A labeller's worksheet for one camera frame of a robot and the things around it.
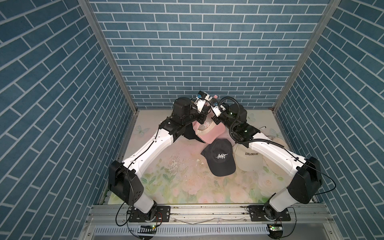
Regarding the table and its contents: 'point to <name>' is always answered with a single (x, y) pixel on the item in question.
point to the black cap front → (220, 157)
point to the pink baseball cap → (210, 132)
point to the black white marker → (264, 126)
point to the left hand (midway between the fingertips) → (213, 108)
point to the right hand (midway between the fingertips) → (214, 103)
